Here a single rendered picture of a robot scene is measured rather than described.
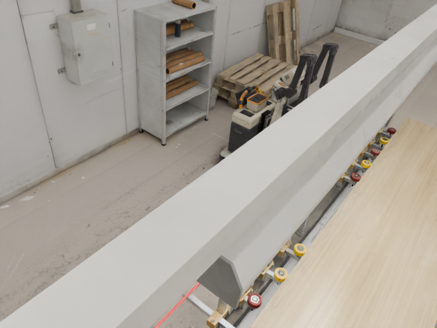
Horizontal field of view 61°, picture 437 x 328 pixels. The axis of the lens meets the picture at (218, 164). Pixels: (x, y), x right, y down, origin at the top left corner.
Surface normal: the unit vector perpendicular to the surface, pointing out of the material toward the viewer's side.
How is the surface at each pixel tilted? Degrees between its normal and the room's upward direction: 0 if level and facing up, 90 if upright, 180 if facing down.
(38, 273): 0
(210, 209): 0
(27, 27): 90
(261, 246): 61
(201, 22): 90
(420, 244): 0
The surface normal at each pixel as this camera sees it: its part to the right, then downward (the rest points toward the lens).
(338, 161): 0.73, 0.00
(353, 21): -0.61, 0.44
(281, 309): 0.09, -0.78
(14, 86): 0.79, 0.44
